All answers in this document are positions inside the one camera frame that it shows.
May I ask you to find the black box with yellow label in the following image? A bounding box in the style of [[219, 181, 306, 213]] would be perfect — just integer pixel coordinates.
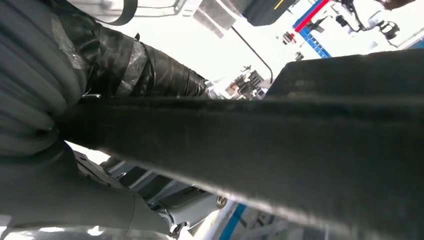
[[241, 0, 296, 27]]

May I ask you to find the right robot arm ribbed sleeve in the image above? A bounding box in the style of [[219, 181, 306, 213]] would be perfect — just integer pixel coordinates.
[[0, 0, 88, 157]]

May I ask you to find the black curved strap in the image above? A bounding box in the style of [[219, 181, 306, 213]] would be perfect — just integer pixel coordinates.
[[99, 0, 138, 27]]

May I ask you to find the thin black curved cable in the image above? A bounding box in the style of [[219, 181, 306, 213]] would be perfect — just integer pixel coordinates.
[[230, 25, 274, 84]]

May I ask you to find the red and blue post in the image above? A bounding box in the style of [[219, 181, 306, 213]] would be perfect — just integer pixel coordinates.
[[293, 0, 332, 59]]

